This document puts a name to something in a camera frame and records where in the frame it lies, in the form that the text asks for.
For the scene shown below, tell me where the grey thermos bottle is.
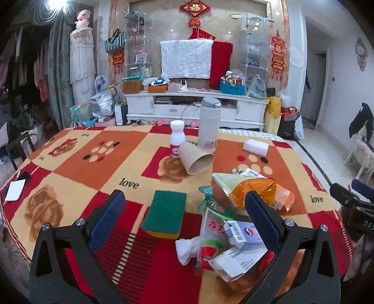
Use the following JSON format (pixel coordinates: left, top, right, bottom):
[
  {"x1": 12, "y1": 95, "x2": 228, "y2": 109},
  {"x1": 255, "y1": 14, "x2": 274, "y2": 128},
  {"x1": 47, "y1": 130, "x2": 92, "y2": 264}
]
[{"x1": 198, "y1": 97, "x2": 221, "y2": 152}]

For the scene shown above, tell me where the red diamond wall paper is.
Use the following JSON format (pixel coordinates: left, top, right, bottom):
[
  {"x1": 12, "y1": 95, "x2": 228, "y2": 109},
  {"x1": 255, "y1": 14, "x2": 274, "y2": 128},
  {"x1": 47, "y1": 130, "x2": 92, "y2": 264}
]
[{"x1": 188, "y1": 29, "x2": 217, "y2": 41}]

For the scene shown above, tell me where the black chair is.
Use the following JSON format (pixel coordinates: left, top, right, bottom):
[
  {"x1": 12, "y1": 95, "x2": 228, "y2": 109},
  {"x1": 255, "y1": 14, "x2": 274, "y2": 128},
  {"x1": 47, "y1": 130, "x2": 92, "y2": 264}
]
[{"x1": 6, "y1": 131, "x2": 37, "y2": 171}]

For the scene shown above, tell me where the blue basket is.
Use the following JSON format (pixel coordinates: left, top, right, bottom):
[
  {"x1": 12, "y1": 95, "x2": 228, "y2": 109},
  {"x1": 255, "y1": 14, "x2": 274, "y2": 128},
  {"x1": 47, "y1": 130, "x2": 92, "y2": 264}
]
[{"x1": 219, "y1": 81, "x2": 246, "y2": 95}]

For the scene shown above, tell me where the striped tote bag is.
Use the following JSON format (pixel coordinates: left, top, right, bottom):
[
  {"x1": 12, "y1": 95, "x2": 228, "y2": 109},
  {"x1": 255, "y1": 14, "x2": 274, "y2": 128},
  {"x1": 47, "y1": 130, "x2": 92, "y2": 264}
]
[{"x1": 104, "y1": 29, "x2": 127, "y2": 54}]

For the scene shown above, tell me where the brown paper cup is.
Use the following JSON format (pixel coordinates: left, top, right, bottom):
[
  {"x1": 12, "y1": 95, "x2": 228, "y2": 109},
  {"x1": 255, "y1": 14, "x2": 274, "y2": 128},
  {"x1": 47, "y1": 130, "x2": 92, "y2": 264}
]
[{"x1": 178, "y1": 141, "x2": 215, "y2": 176}]

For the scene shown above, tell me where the white chair with lace cover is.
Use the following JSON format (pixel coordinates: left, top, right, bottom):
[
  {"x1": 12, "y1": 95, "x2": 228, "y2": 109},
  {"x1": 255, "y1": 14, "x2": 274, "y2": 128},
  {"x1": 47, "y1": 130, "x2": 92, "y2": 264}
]
[{"x1": 345, "y1": 136, "x2": 374, "y2": 176}]

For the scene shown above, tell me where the white quilted cloth cover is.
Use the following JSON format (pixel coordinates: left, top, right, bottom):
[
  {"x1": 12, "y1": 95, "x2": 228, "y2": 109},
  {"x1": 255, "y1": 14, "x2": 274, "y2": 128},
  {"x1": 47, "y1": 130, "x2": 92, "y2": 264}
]
[{"x1": 160, "y1": 39, "x2": 214, "y2": 79}]

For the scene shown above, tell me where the white medicine box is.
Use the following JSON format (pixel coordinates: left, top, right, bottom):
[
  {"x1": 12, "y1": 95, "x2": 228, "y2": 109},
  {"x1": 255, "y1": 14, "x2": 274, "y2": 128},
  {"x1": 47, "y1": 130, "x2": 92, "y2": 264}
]
[{"x1": 209, "y1": 247, "x2": 275, "y2": 282}]

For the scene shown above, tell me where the small blue white box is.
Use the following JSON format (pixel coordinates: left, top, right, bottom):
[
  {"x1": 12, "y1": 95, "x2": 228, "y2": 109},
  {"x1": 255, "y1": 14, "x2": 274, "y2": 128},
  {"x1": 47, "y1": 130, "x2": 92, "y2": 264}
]
[{"x1": 223, "y1": 221, "x2": 268, "y2": 250}]

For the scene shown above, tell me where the white pill bottle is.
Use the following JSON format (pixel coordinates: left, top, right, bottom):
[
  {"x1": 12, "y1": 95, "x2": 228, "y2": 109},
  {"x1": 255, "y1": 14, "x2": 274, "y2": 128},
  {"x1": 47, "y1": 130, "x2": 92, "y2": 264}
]
[{"x1": 170, "y1": 120, "x2": 186, "y2": 158}]

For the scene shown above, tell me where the lace covered air conditioner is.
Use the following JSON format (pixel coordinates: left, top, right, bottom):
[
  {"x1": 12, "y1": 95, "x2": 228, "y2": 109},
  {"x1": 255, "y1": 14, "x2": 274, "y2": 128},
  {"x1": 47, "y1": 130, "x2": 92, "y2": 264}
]
[{"x1": 69, "y1": 28, "x2": 97, "y2": 109}]

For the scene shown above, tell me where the white green plastic bag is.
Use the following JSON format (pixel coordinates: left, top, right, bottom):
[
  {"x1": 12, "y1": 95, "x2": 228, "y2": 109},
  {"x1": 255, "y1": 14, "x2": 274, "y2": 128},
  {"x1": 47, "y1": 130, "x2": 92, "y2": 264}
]
[{"x1": 247, "y1": 74, "x2": 268, "y2": 98}]

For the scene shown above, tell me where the black shopping bag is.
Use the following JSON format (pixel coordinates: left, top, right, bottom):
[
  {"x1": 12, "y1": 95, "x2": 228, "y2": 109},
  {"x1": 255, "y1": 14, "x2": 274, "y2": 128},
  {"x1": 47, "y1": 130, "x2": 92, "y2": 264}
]
[{"x1": 277, "y1": 115, "x2": 297, "y2": 139}]

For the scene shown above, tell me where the row of hanging clothes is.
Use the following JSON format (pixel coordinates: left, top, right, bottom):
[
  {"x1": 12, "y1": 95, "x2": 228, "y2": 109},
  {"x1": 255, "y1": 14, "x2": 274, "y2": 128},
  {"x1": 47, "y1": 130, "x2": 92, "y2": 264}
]
[{"x1": 0, "y1": 29, "x2": 50, "y2": 103}]

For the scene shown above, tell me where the white television cabinet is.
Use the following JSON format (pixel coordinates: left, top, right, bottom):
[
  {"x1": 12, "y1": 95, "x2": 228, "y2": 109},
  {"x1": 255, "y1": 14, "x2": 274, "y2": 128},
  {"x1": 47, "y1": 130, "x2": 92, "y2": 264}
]
[{"x1": 124, "y1": 89, "x2": 269, "y2": 132}]

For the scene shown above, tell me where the red tasselled wall hanging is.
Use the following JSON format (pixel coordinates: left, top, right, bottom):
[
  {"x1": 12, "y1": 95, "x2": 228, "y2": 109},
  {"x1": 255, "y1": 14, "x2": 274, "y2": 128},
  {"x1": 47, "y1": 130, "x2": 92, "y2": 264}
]
[{"x1": 269, "y1": 31, "x2": 288, "y2": 82}]

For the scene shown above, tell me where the red orange printed blanket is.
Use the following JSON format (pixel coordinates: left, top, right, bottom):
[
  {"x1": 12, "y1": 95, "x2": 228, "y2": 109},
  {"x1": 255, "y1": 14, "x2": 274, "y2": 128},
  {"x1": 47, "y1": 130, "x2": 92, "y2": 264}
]
[{"x1": 0, "y1": 124, "x2": 355, "y2": 304}]

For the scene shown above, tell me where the pink plush pig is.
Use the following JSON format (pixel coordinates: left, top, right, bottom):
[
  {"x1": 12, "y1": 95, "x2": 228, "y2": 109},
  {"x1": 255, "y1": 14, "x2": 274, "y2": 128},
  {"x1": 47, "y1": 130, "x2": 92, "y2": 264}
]
[{"x1": 74, "y1": 9, "x2": 92, "y2": 29}]

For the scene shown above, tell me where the clear glass display shelf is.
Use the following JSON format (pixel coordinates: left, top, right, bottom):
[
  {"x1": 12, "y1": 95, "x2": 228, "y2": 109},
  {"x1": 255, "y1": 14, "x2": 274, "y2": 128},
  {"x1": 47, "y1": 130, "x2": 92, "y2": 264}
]
[
  {"x1": 125, "y1": 12, "x2": 154, "y2": 88},
  {"x1": 240, "y1": 13, "x2": 271, "y2": 88}
]

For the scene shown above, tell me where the yellow plastic bag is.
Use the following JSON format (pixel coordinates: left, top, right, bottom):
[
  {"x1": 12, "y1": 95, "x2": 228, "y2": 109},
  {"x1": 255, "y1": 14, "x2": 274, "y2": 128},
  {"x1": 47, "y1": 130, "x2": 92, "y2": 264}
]
[{"x1": 266, "y1": 96, "x2": 282, "y2": 119}]

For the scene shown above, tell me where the ornate wall clock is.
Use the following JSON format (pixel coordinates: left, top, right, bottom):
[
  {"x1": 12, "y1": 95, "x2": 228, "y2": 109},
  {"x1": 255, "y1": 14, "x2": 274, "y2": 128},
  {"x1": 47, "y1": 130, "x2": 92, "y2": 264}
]
[{"x1": 355, "y1": 38, "x2": 369, "y2": 72}]

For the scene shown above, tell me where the black jacket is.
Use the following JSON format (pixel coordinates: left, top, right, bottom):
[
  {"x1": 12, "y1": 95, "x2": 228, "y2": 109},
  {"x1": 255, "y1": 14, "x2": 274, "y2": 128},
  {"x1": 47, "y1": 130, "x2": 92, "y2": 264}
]
[{"x1": 349, "y1": 102, "x2": 374, "y2": 139}]

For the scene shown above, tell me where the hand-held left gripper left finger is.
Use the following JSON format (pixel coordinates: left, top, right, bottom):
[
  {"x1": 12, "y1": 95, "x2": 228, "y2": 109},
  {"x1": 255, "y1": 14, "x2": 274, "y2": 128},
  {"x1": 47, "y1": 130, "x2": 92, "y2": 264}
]
[{"x1": 29, "y1": 189, "x2": 129, "y2": 304}]

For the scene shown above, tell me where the red gift bag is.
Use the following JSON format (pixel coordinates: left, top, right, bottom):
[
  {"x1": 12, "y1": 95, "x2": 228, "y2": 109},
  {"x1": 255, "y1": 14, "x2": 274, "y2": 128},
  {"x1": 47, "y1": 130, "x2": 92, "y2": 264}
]
[{"x1": 281, "y1": 106, "x2": 301, "y2": 122}]

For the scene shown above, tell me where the red knot wall decoration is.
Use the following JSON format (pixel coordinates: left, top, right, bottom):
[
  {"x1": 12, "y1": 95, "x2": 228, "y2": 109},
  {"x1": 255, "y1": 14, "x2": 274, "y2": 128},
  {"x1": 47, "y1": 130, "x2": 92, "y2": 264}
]
[{"x1": 179, "y1": 0, "x2": 209, "y2": 28}]

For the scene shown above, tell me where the orange snack wrapper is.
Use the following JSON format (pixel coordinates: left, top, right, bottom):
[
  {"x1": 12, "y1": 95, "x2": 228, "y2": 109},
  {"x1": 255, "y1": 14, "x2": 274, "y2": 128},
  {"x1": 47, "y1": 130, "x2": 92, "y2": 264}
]
[{"x1": 211, "y1": 167, "x2": 295, "y2": 211}]

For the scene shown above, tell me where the grey green curtain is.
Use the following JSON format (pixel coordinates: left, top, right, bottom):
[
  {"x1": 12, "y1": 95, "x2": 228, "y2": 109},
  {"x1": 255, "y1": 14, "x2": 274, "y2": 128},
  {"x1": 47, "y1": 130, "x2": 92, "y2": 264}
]
[{"x1": 47, "y1": 14, "x2": 76, "y2": 129}]

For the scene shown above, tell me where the brown box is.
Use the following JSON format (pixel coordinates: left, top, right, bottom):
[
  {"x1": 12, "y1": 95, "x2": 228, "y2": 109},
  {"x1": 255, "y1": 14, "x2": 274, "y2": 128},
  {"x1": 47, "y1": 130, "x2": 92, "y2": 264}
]
[{"x1": 123, "y1": 77, "x2": 144, "y2": 94}]

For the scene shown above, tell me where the crumpled white tissue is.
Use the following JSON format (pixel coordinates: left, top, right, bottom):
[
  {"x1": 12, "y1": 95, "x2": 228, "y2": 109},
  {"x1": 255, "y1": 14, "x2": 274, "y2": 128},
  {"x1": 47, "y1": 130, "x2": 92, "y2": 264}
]
[{"x1": 175, "y1": 237, "x2": 202, "y2": 266}]

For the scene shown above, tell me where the clear green red wrapper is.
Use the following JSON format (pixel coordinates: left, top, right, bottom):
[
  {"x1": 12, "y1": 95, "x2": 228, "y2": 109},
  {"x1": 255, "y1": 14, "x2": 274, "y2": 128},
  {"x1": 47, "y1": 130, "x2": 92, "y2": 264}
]
[{"x1": 197, "y1": 185, "x2": 234, "y2": 271}]

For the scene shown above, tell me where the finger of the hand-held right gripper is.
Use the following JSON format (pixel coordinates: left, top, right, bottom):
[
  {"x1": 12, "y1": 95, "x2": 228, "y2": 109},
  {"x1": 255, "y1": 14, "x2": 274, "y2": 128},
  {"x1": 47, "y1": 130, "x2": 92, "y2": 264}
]
[
  {"x1": 351, "y1": 179, "x2": 374, "y2": 202},
  {"x1": 330, "y1": 182, "x2": 362, "y2": 207}
]

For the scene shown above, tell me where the red cloth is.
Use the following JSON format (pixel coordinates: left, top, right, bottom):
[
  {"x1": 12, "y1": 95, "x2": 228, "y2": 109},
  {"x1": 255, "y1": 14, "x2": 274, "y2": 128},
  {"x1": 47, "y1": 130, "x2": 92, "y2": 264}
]
[{"x1": 209, "y1": 41, "x2": 233, "y2": 90}]

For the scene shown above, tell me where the white foam block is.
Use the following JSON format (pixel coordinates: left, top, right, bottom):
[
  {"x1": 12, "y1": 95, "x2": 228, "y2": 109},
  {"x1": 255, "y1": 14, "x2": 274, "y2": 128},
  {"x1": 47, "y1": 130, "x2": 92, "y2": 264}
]
[{"x1": 243, "y1": 138, "x2": 269, "y2": 156}]

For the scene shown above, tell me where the green yellow scouring sponge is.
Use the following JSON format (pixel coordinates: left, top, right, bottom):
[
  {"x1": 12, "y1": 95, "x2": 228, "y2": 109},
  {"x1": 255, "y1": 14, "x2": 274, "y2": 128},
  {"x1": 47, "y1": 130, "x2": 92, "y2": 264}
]
[{"x1": 140, "y1": 190, "x2": 187, "y2": 239}]

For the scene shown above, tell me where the silver plastic bag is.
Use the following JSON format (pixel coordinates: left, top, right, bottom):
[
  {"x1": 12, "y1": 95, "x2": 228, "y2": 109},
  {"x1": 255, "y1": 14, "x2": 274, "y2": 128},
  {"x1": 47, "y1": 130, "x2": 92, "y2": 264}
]
[{"x1": 90, "y1": 94, "x2": 114, "y2": 117}]

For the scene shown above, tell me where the small red wall hanging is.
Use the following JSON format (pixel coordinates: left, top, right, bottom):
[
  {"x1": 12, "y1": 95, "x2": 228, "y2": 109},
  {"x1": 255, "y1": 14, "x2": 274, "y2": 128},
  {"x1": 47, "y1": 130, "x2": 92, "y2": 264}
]
[{"x1": 111, "y1": 50, "x2": 126, "y2": 75}]

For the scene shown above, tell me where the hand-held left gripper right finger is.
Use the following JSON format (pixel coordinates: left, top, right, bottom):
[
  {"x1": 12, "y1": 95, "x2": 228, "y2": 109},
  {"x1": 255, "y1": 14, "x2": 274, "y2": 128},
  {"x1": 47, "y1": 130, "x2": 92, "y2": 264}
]
[{"x1": 244, "y1": 191, "x2": 342, "y2": 304}]

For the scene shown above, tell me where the pale yellow paper bag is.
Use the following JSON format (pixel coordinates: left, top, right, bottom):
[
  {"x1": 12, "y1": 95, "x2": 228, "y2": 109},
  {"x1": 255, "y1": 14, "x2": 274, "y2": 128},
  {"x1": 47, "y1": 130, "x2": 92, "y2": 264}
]
[{"x1": 263, "y1": 112, "x2": 284, "y2": 135}]

